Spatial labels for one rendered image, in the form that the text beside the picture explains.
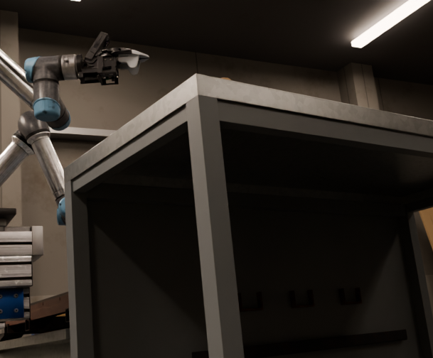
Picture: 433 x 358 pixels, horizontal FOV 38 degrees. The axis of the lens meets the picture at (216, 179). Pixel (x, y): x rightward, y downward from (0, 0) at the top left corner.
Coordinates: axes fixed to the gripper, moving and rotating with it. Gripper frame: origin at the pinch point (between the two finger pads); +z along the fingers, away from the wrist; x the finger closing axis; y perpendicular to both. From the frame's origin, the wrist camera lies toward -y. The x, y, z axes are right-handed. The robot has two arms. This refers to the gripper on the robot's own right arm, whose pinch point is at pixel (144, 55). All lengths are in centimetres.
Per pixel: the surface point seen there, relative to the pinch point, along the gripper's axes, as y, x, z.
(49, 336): 75, -35, -37
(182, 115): 55, 61, 10
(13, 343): 71, -64, -56
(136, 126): 50, 49, 0
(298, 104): 51, 54, 32
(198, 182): 69, 63, 11
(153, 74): -221, -356, -14
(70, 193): 51, 20, -19
